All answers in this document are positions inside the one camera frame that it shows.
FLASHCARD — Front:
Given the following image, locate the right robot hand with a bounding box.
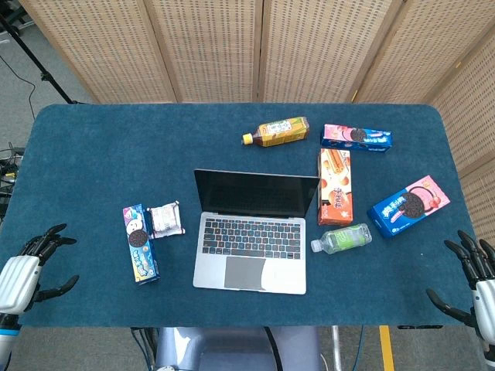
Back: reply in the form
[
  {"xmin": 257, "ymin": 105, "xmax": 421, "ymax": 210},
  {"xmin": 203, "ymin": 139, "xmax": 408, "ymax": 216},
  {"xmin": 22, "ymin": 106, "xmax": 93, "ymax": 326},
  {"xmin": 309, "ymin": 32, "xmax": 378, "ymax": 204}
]
[{"xmin": 425, "ymin": 230, "xmax": 495, "ymax": 349}]

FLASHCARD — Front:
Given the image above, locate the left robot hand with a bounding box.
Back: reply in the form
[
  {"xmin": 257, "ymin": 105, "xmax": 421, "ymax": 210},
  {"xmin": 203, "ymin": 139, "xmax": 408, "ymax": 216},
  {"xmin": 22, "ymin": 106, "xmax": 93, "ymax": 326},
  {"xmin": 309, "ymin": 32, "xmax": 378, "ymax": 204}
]
[{"xmin": 0, "ymin": 223, "xmax": 80, "ymax": 315}]

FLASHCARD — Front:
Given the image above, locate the silver laptop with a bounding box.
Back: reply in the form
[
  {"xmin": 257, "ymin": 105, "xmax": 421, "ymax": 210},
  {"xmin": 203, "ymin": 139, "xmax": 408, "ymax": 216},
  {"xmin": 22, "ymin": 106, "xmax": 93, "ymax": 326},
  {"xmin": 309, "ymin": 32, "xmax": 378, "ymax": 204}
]
[{"xmin": 192, "ymin": 168, "xmax": 321, "ymax": 295}]

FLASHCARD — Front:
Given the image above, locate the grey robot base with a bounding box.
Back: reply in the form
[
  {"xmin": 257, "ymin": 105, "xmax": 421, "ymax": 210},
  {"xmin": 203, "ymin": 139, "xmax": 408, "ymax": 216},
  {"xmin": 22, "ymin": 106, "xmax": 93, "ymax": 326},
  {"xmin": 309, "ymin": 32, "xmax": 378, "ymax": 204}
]
[{"xmin": 154, "ymin": 326, "xmax": 324, "ymax": 371}]

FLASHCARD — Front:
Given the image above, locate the yellow floor tape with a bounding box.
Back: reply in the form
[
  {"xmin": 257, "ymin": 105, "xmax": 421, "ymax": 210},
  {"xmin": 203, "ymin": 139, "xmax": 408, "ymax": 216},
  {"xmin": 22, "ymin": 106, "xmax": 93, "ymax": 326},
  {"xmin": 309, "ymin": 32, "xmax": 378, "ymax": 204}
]
[{"xmin": 378, "ymin": 325, "xmax": 396, "ymax": 371}]

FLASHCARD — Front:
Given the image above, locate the wide pink blue Oreo box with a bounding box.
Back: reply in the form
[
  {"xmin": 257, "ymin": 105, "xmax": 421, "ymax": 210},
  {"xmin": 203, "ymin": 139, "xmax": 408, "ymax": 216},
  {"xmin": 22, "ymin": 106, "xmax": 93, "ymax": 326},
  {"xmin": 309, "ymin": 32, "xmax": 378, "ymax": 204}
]
[{"xmin": 366, "ymin": 175, "xmax": 451, "ymax": 239}]

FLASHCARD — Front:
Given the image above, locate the purple blue Oreo box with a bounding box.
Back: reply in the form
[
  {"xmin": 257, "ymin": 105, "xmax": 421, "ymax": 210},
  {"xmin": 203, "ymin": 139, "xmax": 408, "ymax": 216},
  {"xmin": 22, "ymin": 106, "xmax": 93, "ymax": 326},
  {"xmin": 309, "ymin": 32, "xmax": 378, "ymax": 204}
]
[{"xmin": 122, "ymin": 204, "xmax": 161, "ymax": 285}]

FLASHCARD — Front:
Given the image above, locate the blue table mat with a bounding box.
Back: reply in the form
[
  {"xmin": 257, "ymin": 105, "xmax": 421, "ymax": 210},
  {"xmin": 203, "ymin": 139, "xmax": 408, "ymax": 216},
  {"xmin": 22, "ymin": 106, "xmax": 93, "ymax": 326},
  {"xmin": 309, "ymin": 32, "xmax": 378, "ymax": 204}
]
[{"xmin": 0, "ymin": 102, "xmax": 484, "ymax": 329}]

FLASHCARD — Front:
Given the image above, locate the metal table leg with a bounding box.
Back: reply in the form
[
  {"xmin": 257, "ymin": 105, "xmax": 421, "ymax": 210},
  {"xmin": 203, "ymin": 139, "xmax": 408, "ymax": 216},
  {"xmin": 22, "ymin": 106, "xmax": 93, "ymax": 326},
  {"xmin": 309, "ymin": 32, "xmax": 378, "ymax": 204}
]
[{"xmin": 330, "ymin": 325, "xmax": 343, "ymax": 371}]

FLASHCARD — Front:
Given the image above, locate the clear green label water bottle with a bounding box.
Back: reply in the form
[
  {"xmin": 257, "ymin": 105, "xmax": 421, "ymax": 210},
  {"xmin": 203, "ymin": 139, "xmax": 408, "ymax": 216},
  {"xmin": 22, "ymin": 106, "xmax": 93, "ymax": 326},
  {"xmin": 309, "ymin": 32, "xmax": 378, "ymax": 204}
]
[{"xmin": 310, "ymin": 223, "xmax": 373, "ymax": 255}]

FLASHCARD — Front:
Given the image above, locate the white snack packet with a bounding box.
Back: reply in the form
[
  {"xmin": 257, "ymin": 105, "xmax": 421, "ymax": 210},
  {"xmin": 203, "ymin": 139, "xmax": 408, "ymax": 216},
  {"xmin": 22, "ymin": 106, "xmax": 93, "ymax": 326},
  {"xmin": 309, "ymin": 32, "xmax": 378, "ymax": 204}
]
[{"xmin": 147, "ymin": 200, "xmax": 186, "ymax": 238}]

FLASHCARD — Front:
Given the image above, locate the orange biscuit box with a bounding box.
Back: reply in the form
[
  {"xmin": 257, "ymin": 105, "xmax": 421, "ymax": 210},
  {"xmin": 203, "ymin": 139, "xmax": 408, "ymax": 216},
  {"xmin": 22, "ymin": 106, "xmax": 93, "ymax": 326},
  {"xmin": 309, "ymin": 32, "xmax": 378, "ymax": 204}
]
[{"xmin": 317, "ymin": 148, "xmax": 354, "ymax": 226}]

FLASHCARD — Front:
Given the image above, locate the long pink blue Oreo box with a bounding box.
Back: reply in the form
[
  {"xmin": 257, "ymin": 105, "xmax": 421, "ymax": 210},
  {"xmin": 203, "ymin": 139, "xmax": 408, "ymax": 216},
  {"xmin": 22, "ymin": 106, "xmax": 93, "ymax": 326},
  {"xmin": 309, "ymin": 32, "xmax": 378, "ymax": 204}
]
[{"xmin": 320, "ymin": 123, "xmax": 394, "ymax": 155}]

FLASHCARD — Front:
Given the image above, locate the black tripod stand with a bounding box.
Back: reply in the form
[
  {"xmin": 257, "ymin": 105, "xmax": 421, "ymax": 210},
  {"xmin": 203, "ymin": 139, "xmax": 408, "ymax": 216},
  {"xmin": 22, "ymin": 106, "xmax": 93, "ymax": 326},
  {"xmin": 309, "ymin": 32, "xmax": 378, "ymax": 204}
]
[{"xmin": 0, "ymin": 14, "xmax": 88, "ymax": 105}]

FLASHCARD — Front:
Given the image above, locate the yellow tea bottle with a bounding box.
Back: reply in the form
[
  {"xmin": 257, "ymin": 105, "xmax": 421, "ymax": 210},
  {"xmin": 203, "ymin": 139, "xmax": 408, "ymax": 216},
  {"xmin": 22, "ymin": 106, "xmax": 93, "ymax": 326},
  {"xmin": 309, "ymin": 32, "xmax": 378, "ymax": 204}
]
[{"xmin": 241, "ymin": 116, "xmax": 310, "ymax": 148}]

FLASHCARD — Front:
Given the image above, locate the wicker folding screen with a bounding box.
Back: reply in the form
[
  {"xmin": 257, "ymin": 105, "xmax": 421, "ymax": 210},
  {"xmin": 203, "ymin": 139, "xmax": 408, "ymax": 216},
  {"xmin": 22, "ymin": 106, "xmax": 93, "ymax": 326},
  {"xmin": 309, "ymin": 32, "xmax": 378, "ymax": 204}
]
[{"xmin": 17, "ymin": 0, "xmax": 495, "ymax": 244}]

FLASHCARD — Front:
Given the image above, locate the black cable bundle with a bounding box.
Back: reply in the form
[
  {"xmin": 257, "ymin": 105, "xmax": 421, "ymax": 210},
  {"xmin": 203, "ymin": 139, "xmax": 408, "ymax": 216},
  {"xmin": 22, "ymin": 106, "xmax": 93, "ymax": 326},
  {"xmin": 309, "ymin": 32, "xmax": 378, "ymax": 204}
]
[{"xmin": 0, "ymin": 141, "xmax": 26, "ymax": 220}]

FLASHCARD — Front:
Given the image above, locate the blue cable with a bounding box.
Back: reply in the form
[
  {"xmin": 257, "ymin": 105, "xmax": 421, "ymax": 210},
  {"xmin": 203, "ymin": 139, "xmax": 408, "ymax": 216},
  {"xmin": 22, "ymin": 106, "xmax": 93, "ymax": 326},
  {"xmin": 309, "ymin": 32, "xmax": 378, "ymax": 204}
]
[{"xmin": 357, "ymin": 325, "xmax": 367, "ymax": 371}]

